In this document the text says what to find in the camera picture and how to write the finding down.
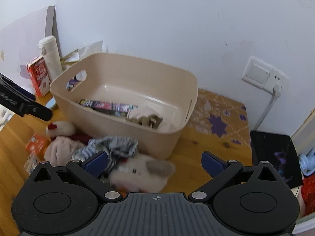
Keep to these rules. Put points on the black box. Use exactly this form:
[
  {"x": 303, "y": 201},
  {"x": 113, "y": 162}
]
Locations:
[{"x": 270, "y": 152}]

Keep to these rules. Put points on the blue white striped cloth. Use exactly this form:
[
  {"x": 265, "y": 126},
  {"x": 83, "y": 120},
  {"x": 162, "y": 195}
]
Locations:
[{"x": 115, "y": 145}]

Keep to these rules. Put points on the light blue headphones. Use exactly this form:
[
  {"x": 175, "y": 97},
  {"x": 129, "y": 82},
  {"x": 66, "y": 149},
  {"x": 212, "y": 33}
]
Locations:
[{"x": 306, "y": 163}]

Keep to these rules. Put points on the light blue plastic spoon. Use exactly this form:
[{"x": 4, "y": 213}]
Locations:
[{"x": 51, "y": 104}]

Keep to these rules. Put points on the floral purple table mat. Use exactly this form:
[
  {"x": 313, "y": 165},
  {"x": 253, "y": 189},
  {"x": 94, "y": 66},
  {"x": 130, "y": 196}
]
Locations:
[{"x": 216, "y": 120}]

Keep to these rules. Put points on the white fluffy plush toy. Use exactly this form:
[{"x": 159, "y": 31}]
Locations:
[{"x": 137, "y": 174}]

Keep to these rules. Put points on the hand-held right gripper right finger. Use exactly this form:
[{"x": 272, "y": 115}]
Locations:
[{"x": 211, "y": 163}]

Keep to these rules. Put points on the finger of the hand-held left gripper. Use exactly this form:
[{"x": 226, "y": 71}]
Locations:
[
  {"x": 24, "y": 107},
  {"x": 14, "y": 88}
]

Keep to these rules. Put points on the pale pink board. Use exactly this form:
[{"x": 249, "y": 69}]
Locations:
[{"x": 22, "y": 41}]

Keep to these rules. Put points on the colourful printed flat pack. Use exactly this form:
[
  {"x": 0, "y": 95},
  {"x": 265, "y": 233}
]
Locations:
[{"x": 108, "y": 107}]

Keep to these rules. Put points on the white wall switch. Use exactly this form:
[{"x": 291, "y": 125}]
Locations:
[{"x": 256, "y": 72}]

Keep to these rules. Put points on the beige plastic storage basket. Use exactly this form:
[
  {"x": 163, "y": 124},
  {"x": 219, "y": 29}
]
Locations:
[{"x": 123, "y": 132}]

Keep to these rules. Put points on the wooden desktop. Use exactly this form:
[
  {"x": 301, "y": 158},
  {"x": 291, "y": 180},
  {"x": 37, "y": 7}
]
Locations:
[{"x": 192, "y": 150}]

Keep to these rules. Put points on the red white milk carton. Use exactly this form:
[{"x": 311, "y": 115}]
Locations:
[{"x": 39, "y": 78}]

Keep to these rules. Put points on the pale purple card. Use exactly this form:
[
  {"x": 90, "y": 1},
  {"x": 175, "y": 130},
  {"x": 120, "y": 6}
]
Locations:
[{"x": 24, "y": 71}]

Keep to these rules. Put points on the red fabric item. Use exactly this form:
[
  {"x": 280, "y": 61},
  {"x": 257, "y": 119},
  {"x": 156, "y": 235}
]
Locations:
[{"x": 307, "y": 191}]

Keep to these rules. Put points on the white wall socket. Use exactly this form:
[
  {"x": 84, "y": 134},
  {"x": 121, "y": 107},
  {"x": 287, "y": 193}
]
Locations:
[{"x": 280, "y": 77}]

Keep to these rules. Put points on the pink knit hat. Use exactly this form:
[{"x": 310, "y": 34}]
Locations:
[{"x": 59, "y": 150}]

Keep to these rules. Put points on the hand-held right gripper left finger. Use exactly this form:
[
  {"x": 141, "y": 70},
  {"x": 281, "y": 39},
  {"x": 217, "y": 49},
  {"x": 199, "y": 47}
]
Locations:
[{"x": 97, "y": 163}]

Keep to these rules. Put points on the white thermos bottle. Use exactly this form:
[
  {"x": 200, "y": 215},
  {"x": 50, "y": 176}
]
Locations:
[{"x": 50, "y": 59}]

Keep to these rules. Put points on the white chicken plush toy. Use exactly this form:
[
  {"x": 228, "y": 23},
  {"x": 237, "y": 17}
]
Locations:
[{"x": 62, "y": 127}]

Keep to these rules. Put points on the white paper bag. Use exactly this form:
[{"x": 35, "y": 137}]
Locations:
[{"x": 91, "y": 49}]

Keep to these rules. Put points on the orange snack packet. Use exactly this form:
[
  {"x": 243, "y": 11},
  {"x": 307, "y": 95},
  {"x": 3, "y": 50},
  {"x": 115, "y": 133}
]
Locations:
[{"x": 37, "y": 143}]

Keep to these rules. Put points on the white quilt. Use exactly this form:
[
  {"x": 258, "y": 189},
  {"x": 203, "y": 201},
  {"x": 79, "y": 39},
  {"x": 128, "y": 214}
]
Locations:
[{"x": 5, "y": 118}]

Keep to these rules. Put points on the white power plug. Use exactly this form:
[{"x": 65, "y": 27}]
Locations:
[{"x": 277, "y": 91}]

